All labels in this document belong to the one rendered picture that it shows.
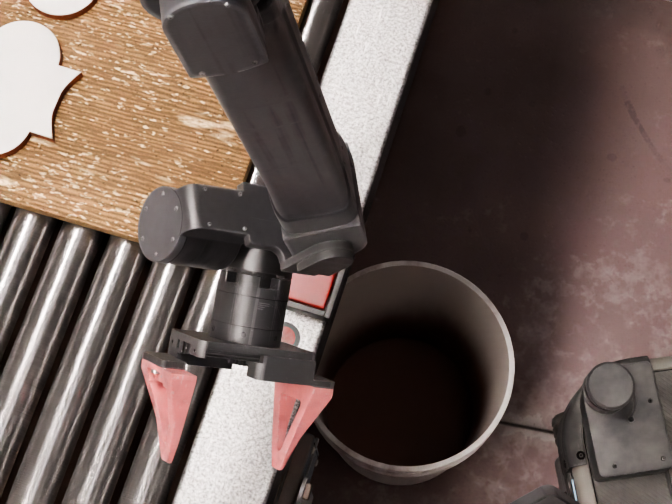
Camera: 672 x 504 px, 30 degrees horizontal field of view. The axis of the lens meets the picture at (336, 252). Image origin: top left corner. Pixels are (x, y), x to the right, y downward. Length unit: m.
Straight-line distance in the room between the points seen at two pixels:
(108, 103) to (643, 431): 0.95
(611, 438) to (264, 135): 1.18
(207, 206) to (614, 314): 1.36
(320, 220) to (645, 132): 1.48
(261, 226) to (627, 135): 1.44
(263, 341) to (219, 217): 0.11
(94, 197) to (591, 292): 1.15
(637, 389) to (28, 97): 1.00
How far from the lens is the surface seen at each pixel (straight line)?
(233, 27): 0.58
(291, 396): 1.02
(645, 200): 2.27
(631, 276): 2.22
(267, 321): 0.97
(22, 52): 1.31
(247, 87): 0.70
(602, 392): 1.82
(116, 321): 1.24
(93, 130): 1.27
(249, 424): 1.19
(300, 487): 1.26
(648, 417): 1.87
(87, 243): 1.26
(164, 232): 0.93
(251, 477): 1.18
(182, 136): 1.26
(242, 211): 0.93
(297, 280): 1.20
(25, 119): 1.28
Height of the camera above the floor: 2.08
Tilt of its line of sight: 73 degrees down
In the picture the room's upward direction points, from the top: 4 degrees counter-clockwise
